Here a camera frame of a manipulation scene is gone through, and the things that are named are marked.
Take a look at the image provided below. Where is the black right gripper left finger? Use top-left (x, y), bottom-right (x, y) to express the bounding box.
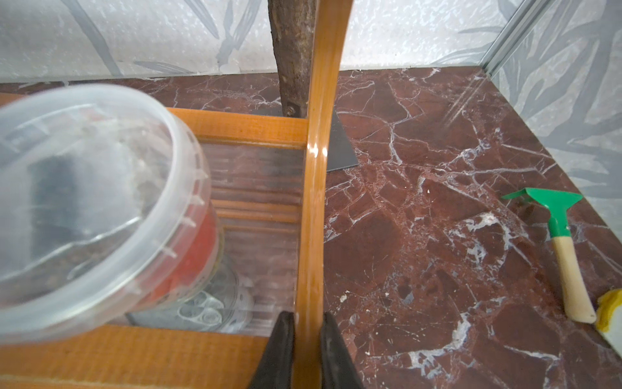
top-left (247, 311), bottom-right (295, 389)

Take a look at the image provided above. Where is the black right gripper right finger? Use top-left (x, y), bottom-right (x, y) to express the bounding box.
top-left (320, 311), bottom-right (364, 389)

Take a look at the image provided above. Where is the orange wooden three-tier shelf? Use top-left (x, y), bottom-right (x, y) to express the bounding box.
top-left (1, 1), bottom-right (352, 388)

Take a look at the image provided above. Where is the small clear tub pink label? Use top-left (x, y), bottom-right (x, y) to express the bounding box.
top-left (1, 84), bottom-right (224, 345)

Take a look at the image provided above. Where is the silver grey tin can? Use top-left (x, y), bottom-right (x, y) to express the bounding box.
top-left (126, 255), bottom-right (254, 334)

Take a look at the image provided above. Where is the blue white work glove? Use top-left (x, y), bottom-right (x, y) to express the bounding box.
top-left (594, 289), bottom-right (622, 356)

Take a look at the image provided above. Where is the pink blossom artificial tree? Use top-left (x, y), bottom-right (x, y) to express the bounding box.
top-left (268, 0), bottom-right (359, 172)

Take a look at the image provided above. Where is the green scraper wooden handle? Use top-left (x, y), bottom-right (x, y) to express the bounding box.
top-left (502, 187), bottom-right (597, 324)

